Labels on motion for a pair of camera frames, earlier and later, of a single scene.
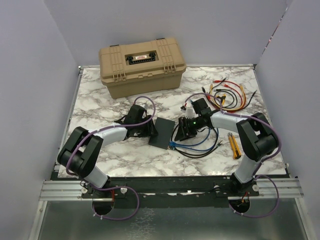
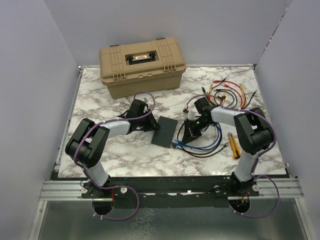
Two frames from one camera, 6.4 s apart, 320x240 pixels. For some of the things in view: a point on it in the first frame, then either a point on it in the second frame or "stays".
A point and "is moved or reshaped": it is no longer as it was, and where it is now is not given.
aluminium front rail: (64, 190) stays
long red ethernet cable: (239, 87) stays
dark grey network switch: (165, 128) stays
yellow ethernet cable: (211, 87) stays
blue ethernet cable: (173, 143) is moved or reshaped
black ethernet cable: (230, 108) is moved or reshaped
